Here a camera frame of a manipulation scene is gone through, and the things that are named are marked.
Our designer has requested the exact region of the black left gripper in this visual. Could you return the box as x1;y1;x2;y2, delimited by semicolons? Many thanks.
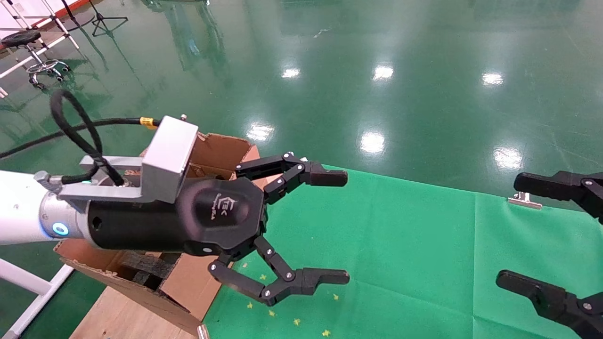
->
87;177;269;258

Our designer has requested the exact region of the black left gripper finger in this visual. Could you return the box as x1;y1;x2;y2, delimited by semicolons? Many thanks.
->
235;152;348;204
209;235;350;306

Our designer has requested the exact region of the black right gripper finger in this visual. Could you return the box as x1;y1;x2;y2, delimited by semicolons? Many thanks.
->
513;171;603;226
495;271;603;339

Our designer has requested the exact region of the large open cardboard carton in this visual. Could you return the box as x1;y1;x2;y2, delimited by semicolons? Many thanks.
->
53;132;261;337

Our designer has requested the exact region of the black foam block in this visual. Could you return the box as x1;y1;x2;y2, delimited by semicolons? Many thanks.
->
118;251;182;290

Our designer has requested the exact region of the green table cloth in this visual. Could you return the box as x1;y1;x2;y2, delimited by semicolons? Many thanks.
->
203;162;603;339

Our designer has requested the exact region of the black tripod stand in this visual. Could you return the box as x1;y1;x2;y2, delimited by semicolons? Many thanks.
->
87;0;129;37

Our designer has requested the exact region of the black round base stand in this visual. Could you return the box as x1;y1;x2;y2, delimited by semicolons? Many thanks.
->
59;0;95;31

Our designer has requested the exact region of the black round stool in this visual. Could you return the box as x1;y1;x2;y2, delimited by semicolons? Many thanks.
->
1;29;71;90

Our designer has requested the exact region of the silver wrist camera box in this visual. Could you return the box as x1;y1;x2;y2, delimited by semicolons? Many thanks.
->
35;114;199;210

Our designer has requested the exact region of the white metal frame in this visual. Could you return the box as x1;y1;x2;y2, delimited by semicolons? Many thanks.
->
0;258;75;339

